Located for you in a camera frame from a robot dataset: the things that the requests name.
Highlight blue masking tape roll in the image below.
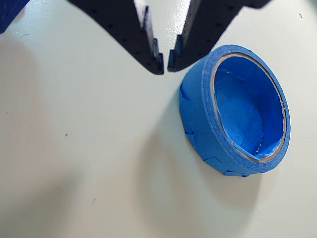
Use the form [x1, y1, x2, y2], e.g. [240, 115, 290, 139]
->
[178, 44, 292, 178]

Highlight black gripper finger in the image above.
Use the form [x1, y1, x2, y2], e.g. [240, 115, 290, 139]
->
[68, 0, 165, 76]
[167, 0, 273, 73]

